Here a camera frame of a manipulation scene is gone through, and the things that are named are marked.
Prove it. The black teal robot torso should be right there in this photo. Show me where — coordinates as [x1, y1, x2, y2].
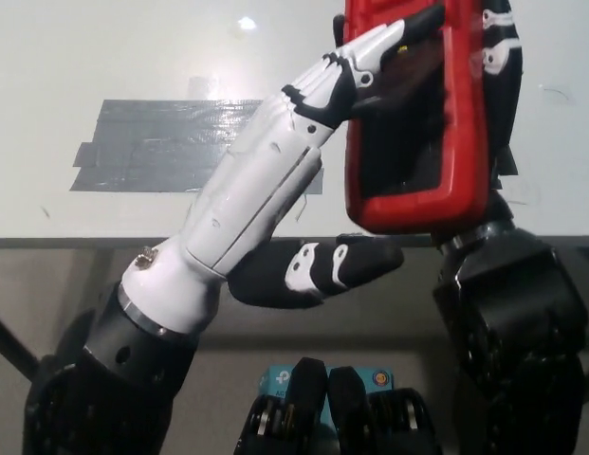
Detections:
[234, 357, 442, 455]

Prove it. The red black digital multimeter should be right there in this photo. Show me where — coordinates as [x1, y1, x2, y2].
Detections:
[331, 0, 495, 236]

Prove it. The grey duct tape patch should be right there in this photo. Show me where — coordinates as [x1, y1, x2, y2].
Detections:
[68, 99, 326, 196]

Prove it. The black diagonal table brace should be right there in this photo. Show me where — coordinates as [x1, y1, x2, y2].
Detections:
[0, 307, 42, 383]

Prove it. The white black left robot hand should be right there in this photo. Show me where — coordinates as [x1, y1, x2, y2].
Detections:
[118, 4, 404, 334]

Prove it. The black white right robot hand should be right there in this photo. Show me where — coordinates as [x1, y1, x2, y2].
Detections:
[433, 0, 525, 248]

